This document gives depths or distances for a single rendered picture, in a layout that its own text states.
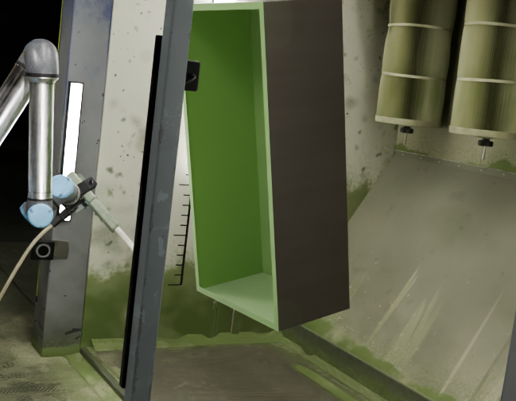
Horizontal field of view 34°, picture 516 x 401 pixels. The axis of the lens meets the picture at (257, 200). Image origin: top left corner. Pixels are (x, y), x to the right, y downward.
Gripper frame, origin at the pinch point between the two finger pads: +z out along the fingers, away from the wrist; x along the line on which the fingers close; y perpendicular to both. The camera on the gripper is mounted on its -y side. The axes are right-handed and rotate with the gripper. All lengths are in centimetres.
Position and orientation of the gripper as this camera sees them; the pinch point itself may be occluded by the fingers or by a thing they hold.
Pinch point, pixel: (83, 200)
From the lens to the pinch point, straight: 356.4
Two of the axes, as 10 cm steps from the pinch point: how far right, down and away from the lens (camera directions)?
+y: -7.5, 6.5, -1.4
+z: -0.2, 2.0, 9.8
